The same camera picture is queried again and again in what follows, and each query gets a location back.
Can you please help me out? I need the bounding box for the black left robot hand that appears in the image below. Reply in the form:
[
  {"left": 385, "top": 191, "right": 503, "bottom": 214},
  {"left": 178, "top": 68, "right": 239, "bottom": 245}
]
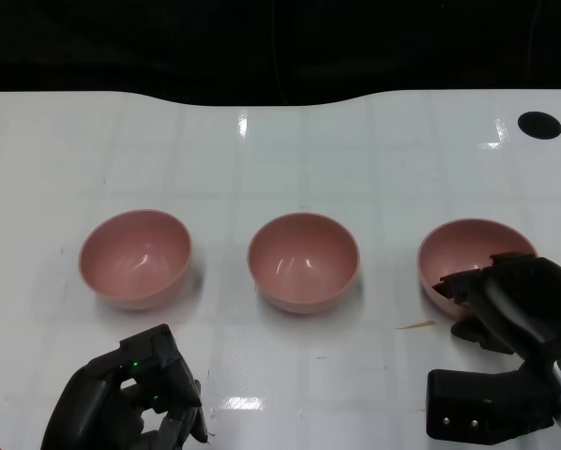
[{"left": 39, "top": 322, "right": 210, "bottom": 450}]

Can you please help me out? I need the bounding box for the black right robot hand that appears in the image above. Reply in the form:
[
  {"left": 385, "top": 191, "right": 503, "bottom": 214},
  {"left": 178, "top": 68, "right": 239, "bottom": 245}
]
[{"left": 431, "top": 251, "right": 561, "bottom": 371}]

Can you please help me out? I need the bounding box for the pink plastic bowl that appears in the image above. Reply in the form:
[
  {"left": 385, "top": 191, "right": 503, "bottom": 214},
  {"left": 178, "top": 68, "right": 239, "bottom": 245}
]
[
  {"left": 78, "top": 209, "right": 193, "bottom": 312},
  {"left": 417, "top": 217, "right": 539, "bottom": 323},
  {"left": 247, "top": 212, "right": 360, "bottom": 315}
]

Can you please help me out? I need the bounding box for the black round table grommet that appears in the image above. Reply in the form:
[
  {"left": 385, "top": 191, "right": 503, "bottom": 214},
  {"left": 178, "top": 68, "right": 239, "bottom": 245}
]
[{"left": 517, "top": 111, "right": 561, "bottom": 141}]

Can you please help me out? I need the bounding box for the black backdrop cloth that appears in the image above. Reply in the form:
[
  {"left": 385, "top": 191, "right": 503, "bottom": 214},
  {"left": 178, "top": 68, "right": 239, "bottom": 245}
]
[{"left": 0, "top": 0, "right": 561, "bottom": 108}]

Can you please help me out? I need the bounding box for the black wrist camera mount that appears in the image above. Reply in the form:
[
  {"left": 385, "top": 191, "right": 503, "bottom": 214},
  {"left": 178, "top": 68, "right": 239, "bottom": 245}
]
[{"left": 425, "top": 363, "right": 557, "bottom": 444}]

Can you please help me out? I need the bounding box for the thin dark cable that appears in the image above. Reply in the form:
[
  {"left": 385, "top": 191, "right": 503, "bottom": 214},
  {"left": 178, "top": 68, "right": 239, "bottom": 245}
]
[{"left": 269, "top": 0, "right": 289, "bottom": 107}]

